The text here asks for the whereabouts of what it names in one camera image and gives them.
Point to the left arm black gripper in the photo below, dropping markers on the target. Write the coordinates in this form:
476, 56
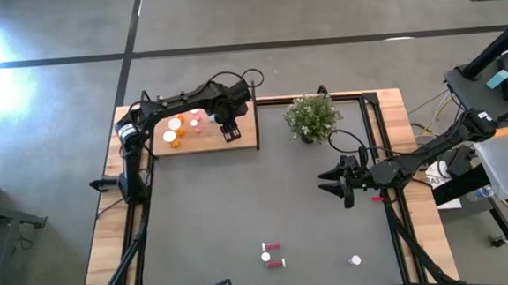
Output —
228, 113

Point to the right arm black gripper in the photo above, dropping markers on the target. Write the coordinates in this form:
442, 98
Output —
360, 178

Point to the small blue pill bottle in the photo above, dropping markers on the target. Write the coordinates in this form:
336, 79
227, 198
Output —
212, 117

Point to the small pink pill bottle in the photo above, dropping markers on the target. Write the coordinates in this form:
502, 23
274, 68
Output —
195, 112
194, 123

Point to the white cap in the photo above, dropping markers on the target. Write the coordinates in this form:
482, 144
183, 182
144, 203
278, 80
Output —
355, 260

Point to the clear bottle with red pills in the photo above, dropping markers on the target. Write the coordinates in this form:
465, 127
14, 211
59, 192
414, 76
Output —
273, 246

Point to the blue bottle with red pills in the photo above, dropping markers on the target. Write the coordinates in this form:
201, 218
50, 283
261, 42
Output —
275, 265

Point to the pale yellow pill bottle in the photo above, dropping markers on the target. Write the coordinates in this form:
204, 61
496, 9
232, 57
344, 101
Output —
266, 257

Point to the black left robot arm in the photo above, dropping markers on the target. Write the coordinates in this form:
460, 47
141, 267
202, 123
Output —
180, 98

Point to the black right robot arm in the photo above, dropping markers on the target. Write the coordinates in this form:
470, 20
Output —
414, 161

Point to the wooden shelf board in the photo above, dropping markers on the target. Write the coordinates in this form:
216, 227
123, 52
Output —
192, 144

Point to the small red clip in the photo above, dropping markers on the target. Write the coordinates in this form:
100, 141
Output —
377, 199

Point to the green plant in black pot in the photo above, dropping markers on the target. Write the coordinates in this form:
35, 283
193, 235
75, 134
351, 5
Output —
312, 119

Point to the white paper sheet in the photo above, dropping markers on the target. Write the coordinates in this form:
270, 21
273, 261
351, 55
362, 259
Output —
435, 180

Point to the grey table mat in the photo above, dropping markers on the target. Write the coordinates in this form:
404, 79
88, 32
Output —
223, 215

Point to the clear water bottle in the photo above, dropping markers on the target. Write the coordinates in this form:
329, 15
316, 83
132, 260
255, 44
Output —
480, 193

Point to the dark side table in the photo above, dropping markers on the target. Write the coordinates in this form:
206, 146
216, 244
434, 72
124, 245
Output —
476, 98

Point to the black caster foot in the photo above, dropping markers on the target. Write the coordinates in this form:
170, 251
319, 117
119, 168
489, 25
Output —
499, 241

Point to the teal sticky note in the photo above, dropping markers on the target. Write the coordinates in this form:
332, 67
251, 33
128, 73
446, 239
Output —
497, 79

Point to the black pole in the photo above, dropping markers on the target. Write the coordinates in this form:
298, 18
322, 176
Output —
495, 48

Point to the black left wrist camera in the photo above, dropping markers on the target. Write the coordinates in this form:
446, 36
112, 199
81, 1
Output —
231, 132

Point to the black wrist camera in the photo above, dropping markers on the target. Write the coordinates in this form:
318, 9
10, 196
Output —
349, 198
231, 132

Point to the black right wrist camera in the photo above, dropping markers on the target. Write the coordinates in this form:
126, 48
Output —
349, 198

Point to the black aluminium rig frame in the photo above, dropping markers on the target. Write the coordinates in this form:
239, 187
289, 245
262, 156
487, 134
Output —
273, 101

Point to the black desk frame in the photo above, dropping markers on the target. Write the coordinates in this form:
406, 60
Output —
460, 187

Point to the black bracket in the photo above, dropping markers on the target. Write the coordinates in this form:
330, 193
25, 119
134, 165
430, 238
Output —
104, 184

